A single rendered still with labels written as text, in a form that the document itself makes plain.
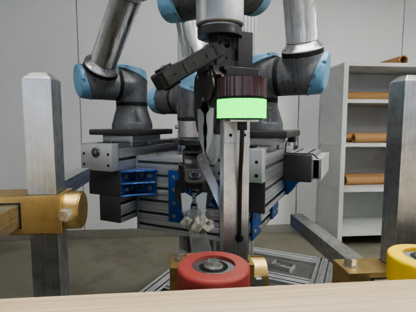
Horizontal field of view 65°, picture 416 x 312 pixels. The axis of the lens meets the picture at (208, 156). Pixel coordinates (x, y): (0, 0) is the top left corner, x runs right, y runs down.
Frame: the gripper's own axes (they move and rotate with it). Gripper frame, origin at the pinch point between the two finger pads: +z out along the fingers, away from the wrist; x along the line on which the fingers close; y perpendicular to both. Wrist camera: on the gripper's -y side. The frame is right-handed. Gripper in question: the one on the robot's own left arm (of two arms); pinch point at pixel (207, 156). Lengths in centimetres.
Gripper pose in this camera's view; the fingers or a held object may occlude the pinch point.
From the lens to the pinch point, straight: 53.1
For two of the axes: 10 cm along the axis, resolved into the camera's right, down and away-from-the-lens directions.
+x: -4.3, -0.9, 9.0
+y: 9.0, -0.4, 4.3
